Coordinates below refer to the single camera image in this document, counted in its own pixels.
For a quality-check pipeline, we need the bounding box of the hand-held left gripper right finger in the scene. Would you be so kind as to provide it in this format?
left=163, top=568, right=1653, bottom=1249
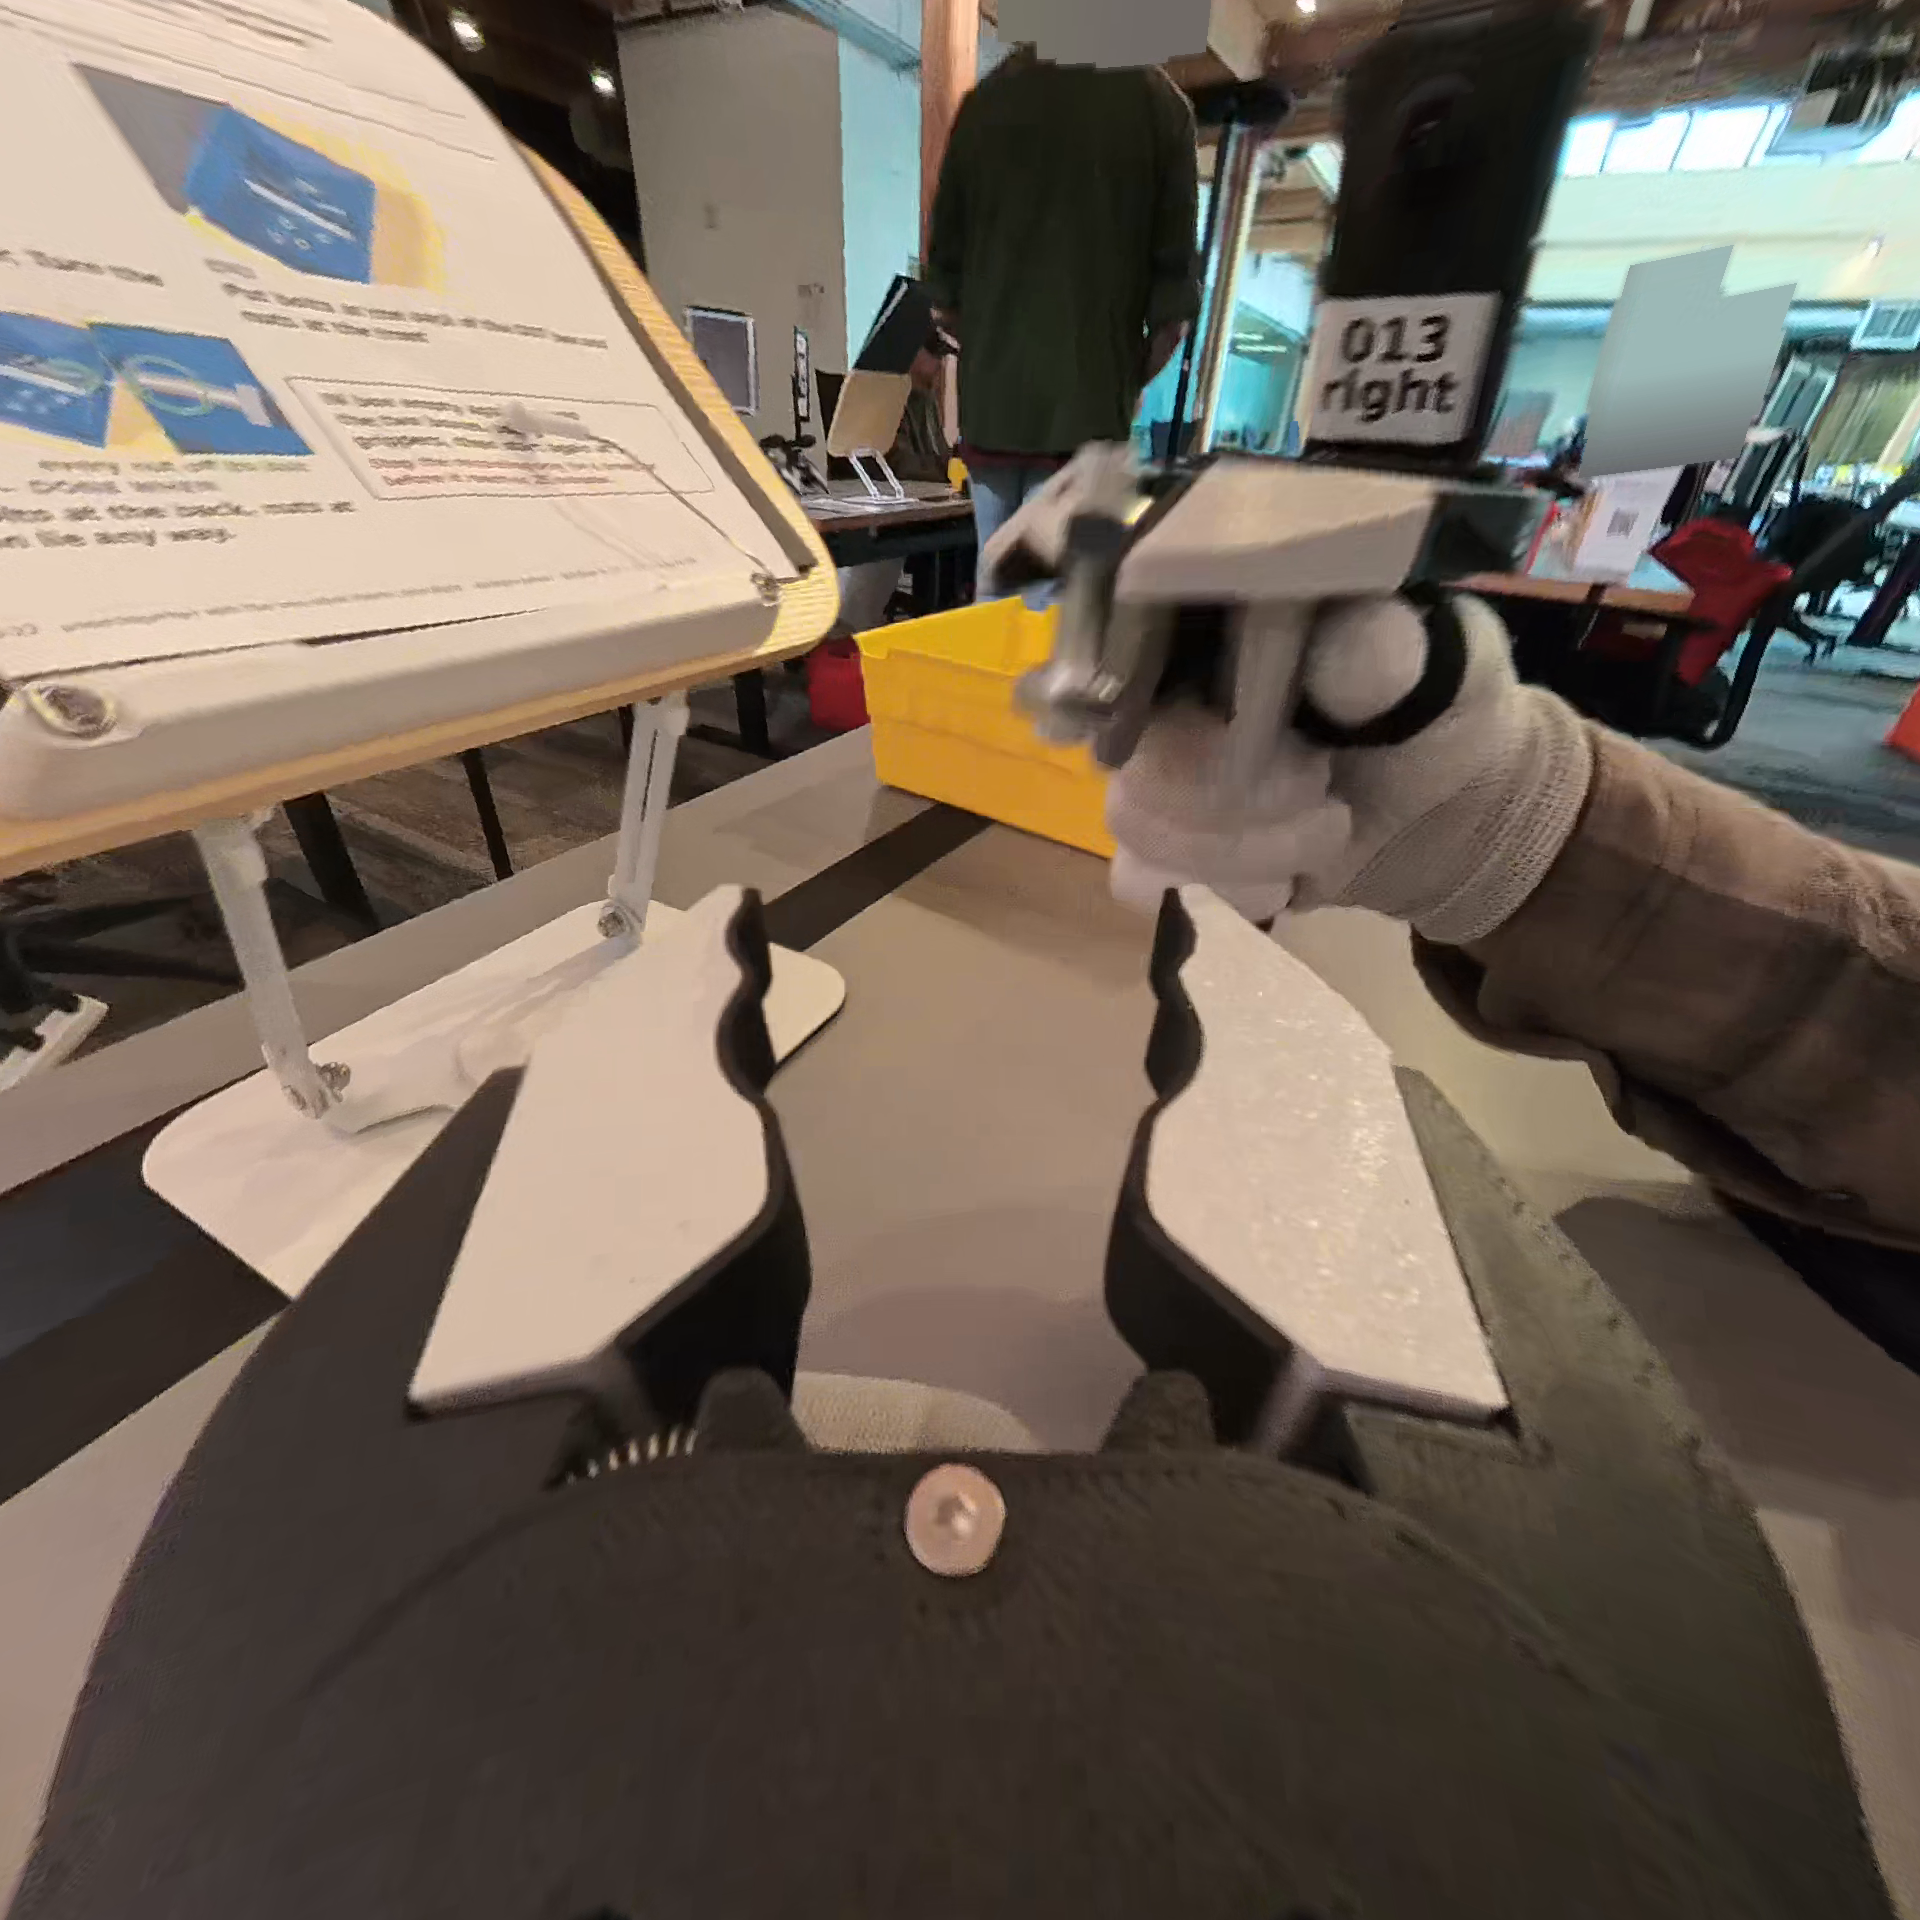
left=1105, top=884, right=1510, bottom=1455

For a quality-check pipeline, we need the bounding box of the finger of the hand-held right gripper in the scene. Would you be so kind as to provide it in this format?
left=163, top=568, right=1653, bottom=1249
left=979, top=439, right=1153, bottom=589
left=1113, top=455, right=1451, bottom=605

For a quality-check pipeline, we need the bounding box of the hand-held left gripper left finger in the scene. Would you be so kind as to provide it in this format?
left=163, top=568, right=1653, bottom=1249
left=406, top=883, right=815, bottom=1449

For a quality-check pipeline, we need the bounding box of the silver hex bolt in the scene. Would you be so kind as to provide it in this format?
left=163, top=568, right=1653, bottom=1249
left=1014, top=507, right=1162, bottom=747

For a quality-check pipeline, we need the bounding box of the person's right forearm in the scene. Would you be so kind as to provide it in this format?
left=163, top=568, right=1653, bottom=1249
left=1411, top=705, right=1920, bottom=1249

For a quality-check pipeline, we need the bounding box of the person's right hand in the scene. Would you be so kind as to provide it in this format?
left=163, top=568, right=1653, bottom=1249
left=1101, top=592, right=1595, bottom=947

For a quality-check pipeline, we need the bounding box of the yellow plastic parts bin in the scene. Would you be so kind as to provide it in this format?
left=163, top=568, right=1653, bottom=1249
left=853, top=597, right=1121, bottom=859

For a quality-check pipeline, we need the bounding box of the wooden desk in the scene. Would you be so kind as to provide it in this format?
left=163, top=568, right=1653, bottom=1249
left=1463, top=568, right=1697, bottom=620

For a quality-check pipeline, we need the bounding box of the white sign card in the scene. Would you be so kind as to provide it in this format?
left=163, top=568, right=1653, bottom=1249
left=1574, top=469, right=1684, bottom=583

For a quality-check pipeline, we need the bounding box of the computer monitor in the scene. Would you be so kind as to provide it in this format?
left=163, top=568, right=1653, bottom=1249
left=686, top=305, right=759, bottom=416

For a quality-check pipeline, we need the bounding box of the red office chair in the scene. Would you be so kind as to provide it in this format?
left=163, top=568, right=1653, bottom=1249
left=1649, top=516, right=1797, bottom=684

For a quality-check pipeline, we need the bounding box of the black office chair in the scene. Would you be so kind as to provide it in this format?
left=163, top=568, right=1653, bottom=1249
left=1709, top=457, right=1920, bottom=753

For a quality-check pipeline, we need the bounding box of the printed instruction sheet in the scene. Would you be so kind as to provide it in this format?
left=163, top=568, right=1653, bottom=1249
left=0, top=0, right=781, bottom=684

